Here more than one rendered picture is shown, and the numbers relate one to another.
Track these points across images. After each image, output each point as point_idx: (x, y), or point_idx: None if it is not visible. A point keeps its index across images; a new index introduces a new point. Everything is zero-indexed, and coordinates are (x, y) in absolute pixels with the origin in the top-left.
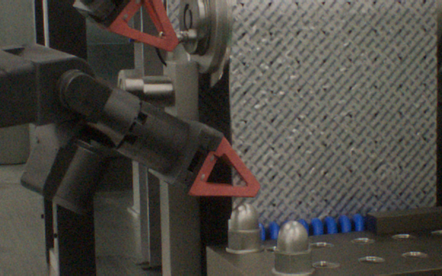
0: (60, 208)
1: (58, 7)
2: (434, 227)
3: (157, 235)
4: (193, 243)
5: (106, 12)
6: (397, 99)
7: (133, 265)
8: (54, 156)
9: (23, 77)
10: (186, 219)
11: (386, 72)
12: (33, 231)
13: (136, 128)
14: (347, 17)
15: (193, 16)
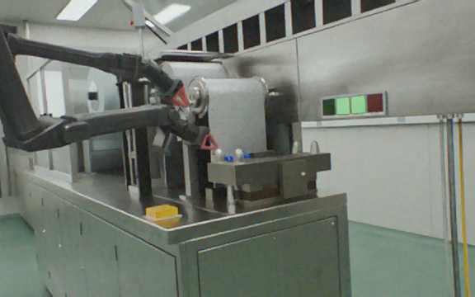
0: (138, 167)
1: (135, 98)
2: (269, 155)
3: (168, 176)
4: (195, 167)
5: (172, 94)
6: (254, 120)
7: (159, 188)
8: (164, 136)
9: (160, 110)
10: (193, 160)
11: (251, 111)
12: (110, 186)
13: (185, 128)
14: (239, 95)
15: (195, 96)
